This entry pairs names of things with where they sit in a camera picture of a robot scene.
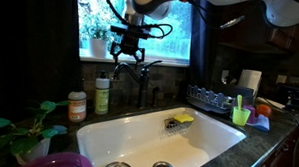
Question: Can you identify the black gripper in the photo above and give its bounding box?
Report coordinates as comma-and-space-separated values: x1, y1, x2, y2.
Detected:
109, 33, 146, 66

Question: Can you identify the dark bronze kitchen faucet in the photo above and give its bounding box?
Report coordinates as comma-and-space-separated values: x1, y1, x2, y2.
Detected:
111, 58, 163, 110

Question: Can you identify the white kitchen sink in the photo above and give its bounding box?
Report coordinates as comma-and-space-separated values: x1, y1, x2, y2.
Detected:
75, 102, 249, 167

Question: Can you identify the windowsill plant in white pot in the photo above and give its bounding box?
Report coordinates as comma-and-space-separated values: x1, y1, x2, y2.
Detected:
86, 22, 111, 59

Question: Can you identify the green-label soap bottle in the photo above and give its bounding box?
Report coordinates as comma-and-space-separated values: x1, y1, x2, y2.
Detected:
93, 70, 111, 116

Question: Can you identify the dark blue curtain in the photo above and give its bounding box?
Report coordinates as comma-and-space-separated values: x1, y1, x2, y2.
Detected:
0, 0, 83, 119
188, 0, 215, 89

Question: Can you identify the orange lidded jar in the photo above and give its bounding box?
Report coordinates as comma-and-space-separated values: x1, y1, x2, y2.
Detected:
66, 80, 89, 123

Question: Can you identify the yellow sponge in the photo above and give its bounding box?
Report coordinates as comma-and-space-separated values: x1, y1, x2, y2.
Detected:
172, 112, 195, 125

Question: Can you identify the blue dish rack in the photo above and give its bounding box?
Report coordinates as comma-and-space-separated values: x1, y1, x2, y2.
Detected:
184, 83, 257, 116

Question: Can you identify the white paper towel roll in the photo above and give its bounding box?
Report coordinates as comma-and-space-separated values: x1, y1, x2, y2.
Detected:
236, 69, 263, 97

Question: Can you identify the purple plastic bowl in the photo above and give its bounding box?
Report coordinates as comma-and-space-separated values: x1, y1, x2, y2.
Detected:
18, 150, 95, 167

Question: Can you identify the yellow-green plastic cup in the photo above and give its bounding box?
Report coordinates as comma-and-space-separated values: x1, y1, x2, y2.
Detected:
231, 105, 252, 127

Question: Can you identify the green plant in white pot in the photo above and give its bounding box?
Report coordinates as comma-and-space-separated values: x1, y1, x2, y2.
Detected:
0, 97, 71, 167

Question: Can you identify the purple plastic cup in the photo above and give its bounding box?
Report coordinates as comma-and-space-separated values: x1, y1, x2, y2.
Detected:
242, 104, 258, 125

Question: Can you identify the orange round fruit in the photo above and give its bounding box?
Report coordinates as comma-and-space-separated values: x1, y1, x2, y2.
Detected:
255, 103, 273, 119

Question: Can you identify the blue striped dish cloth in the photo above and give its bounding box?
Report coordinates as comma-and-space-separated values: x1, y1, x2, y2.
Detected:
246, 113, 272, 133

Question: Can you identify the black coffee machine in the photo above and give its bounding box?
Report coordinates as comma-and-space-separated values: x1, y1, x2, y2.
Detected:
276, 82, 299, 112

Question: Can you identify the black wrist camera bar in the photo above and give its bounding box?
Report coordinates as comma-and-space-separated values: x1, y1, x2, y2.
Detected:
109, 24, 153, 41

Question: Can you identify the wire sponge caddy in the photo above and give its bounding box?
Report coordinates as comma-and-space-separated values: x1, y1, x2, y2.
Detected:
159, 117, 192, 141

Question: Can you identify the white wall outlet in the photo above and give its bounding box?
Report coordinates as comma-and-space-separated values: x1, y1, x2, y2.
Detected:
221, 69, 230, 84
276, 74, 288, 85

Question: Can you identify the wooden wall cabinet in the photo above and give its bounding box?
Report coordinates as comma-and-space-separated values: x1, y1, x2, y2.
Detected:
217, 2, 299, 55

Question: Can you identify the black power cable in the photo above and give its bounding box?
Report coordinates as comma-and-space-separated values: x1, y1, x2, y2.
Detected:
253, 95, 299, 167

